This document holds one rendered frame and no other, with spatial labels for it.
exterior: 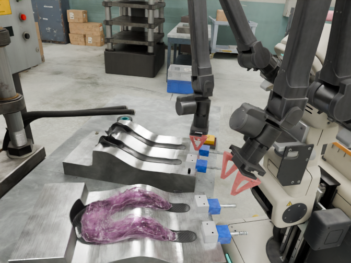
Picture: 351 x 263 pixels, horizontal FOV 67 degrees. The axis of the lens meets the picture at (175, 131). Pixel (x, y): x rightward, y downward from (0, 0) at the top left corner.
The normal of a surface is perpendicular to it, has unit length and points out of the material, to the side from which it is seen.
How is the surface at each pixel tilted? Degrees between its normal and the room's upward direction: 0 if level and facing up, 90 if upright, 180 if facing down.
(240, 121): 64
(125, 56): 90
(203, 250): 0
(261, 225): 0
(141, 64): 90
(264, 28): 90
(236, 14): 77
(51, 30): 90
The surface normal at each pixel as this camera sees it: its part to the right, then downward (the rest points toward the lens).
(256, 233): 0.06, -0.88
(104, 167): -0.18, 0.46
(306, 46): 0.16, 0.47
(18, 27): 0.98, 0.14
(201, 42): 0.35, 0.23
